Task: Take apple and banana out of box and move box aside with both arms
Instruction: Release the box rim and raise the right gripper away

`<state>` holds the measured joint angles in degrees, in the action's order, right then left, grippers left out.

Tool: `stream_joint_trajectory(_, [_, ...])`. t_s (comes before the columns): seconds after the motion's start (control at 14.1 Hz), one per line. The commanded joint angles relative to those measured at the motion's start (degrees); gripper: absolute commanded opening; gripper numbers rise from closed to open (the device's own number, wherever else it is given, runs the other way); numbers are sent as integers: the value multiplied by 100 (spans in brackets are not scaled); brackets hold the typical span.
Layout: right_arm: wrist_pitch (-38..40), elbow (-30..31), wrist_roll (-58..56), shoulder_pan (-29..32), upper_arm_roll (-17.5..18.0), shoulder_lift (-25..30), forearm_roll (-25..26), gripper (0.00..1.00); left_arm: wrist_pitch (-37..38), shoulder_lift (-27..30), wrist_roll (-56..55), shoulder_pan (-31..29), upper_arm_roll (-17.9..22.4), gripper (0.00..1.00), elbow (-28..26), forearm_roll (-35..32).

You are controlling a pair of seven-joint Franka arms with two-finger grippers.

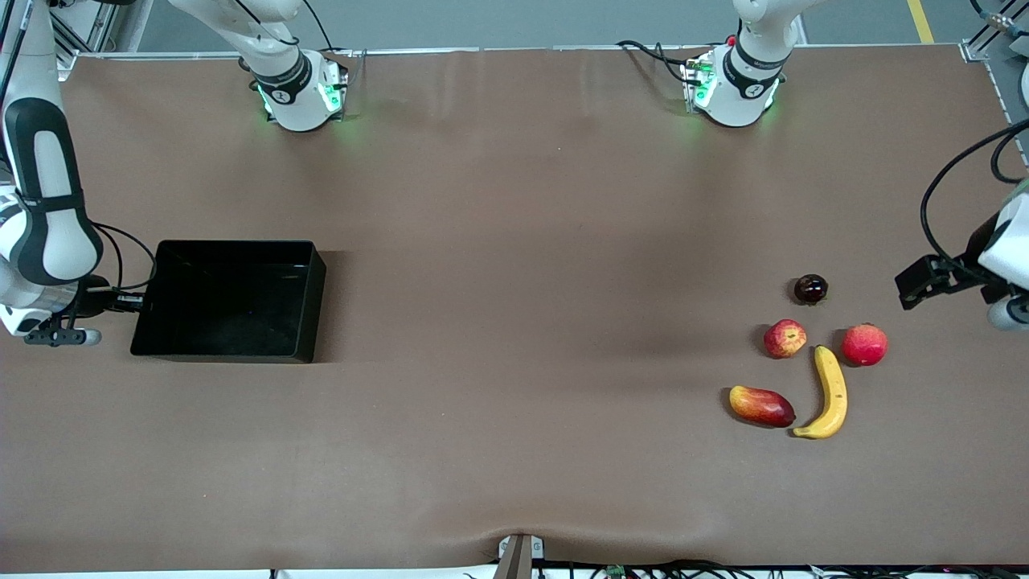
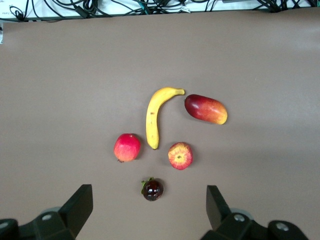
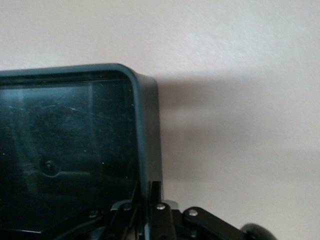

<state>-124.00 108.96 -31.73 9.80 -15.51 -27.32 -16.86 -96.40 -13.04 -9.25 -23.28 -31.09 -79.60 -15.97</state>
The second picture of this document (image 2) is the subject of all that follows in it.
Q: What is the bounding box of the black cable bundle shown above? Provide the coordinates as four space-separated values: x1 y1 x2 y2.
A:
0 0 320 23

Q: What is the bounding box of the black power adapter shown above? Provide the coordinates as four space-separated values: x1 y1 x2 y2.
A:
74 5 89 19

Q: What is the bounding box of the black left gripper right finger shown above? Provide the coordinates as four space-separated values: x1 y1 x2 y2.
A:
199 184 311 240

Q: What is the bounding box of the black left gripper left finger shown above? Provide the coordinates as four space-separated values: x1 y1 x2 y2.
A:
0 184 94 240

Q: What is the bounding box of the dark purple mangosteen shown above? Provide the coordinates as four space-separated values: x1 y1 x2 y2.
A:
140 177 165 202

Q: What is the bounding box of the yellow banana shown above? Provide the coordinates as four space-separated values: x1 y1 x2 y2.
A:
145 86 186 151

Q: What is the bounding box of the red yellow striped apple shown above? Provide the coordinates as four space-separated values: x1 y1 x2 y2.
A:
167 141 194 171

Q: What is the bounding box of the red yellow mango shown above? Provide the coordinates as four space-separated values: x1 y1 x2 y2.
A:
184 94 228 125

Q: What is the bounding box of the red pomegranate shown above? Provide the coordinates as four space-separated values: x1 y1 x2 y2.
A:
113 133 142 163

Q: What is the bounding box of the brown table mat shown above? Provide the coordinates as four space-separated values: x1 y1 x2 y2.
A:
0 9 320 240

